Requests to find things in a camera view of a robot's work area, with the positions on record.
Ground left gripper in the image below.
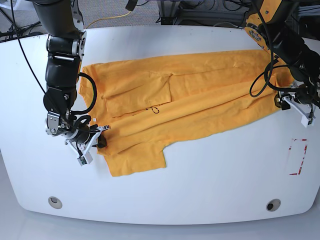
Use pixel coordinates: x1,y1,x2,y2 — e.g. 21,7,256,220
274,91,315,118

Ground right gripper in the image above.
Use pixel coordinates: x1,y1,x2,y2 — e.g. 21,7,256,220
64,125,111,157

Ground orange T-shirt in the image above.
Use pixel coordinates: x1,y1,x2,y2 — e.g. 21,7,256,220
82,50,278,177

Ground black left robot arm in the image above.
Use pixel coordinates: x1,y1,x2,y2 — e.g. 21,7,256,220
244,0,320,110

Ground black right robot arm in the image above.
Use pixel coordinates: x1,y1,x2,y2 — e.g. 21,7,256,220
32,0,110,165

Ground red tape rectangle marking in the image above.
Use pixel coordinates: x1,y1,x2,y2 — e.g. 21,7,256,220
285,138,308,176

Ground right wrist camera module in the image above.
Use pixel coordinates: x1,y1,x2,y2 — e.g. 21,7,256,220
77,153,93,166

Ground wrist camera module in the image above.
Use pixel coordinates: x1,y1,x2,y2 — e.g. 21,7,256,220
77,153,93,166
301,115,315,128

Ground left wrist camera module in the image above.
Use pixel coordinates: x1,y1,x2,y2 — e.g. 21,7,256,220
301,115,315,128

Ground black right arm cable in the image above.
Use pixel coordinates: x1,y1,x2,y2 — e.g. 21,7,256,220
69,72,98,116

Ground left table cable grommet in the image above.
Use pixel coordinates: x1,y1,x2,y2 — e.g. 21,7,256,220
48,196,63,209

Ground table cable grommet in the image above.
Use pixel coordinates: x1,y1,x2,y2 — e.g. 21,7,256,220
266,199,281,212
48,196,63,209

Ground right table cable grommet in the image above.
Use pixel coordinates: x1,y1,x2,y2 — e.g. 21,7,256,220
266,199,281,212

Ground yellow cable on floor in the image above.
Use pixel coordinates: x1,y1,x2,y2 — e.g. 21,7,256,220
86,9,131,30

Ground aluminium frame base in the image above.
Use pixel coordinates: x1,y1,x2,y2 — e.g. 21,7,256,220
156,0,181,25

